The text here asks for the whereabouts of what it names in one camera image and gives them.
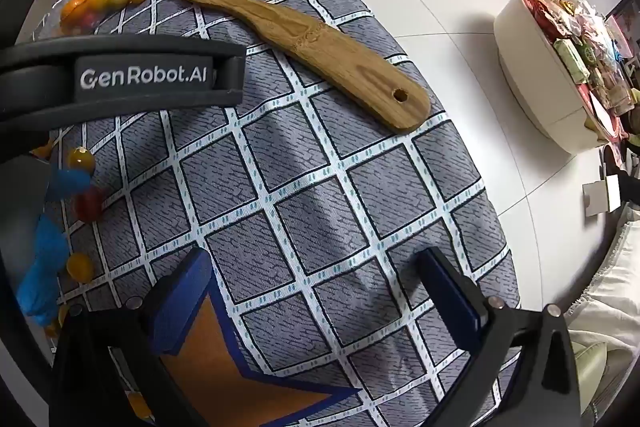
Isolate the red cherry tomato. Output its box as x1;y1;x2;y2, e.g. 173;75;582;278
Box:
74;187;105;222

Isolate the round white table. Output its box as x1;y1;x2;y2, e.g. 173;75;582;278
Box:
492;0;640;155

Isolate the grey checked star-print blanket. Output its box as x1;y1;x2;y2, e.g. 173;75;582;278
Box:
0;0;523;427

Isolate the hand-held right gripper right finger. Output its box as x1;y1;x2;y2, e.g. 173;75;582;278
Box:
415;247;596;427

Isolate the yellow cherry tomato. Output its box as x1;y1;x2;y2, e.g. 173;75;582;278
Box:
127;389;151;423
66;253;95;283
66;147;96;175

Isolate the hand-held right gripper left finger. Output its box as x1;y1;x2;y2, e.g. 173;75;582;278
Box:
47;247;217;427

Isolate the long wooden stick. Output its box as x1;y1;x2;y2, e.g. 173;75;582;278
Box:
116;0;431;132

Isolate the pile of snack packets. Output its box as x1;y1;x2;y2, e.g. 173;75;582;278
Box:
532;0;640;128

